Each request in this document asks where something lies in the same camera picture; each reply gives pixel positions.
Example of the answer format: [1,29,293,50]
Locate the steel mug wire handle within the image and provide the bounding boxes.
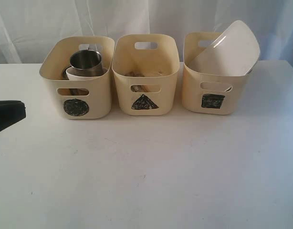
[70,50,104,76]

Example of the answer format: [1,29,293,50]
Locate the cream bin with square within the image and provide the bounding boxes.
[182,32,249,115]

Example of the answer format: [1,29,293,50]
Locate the white round bowl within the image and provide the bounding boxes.
[66,67,108,81]

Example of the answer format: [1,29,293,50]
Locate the wooden chopstick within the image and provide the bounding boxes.
[127,70,152,93]

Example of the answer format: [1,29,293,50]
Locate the white curtain backdrop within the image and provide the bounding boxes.
[0,0,293,66]

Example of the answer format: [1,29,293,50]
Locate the cream bin with triangle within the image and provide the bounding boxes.
[112,34,180,115]

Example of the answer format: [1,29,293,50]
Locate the steel table knife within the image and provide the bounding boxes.
[132,85,140,92]

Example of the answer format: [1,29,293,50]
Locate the stainless steel bowl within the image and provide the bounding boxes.
[61,66,70,80]

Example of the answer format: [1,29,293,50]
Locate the cream bin with circle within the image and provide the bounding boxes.
[39,36,115,119]

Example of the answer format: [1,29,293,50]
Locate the white square plate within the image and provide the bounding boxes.
[188,20,261,85]

